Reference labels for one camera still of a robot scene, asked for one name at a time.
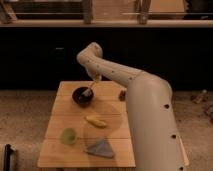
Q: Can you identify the white brush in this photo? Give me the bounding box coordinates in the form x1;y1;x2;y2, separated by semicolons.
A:
82;81;95;96

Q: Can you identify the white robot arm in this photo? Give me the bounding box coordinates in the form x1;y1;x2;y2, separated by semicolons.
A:
77;42;186;171

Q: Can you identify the brown grape bunch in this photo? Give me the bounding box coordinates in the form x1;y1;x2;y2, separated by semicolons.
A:
119;90;126;101

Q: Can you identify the yellow banana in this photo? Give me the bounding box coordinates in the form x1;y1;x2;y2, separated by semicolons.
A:
85;116;107;128

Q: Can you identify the wooden table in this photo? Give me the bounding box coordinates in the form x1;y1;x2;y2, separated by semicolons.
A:
38;81;135;169

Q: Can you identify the green round object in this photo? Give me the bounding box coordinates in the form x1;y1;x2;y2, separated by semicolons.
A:
60;128;76;145

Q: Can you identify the blue grey cloth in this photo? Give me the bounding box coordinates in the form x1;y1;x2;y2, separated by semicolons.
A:
85;139;115;158

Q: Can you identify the black object at floor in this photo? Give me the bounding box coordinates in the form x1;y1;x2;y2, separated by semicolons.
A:
3;144;14;171

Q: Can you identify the wooden shelf frame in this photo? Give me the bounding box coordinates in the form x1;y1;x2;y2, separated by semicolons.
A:
0;0;213;27

